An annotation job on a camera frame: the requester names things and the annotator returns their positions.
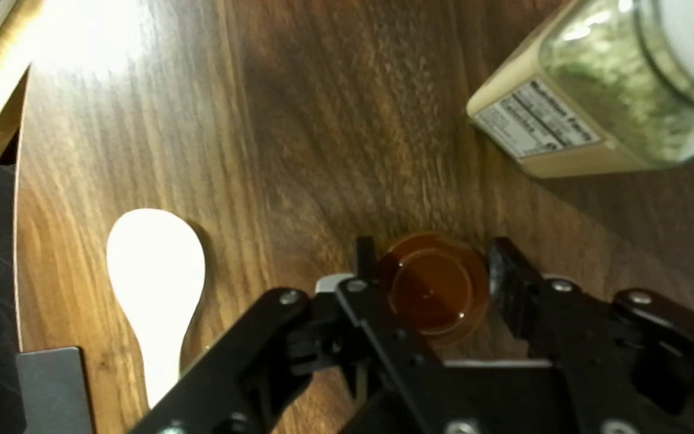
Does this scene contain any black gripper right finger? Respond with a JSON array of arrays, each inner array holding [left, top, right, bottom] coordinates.
[[487, 237, 694, 434]]

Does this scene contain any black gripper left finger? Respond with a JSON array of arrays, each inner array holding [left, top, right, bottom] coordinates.
[[131, 237, 477, 434]]

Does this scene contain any onion salt spice bottle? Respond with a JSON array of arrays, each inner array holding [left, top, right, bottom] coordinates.
[[465, 0, 694, 180]]

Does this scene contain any white flat plastic spoon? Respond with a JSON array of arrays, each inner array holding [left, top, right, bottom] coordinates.
[[104, 205, 210, 410]]

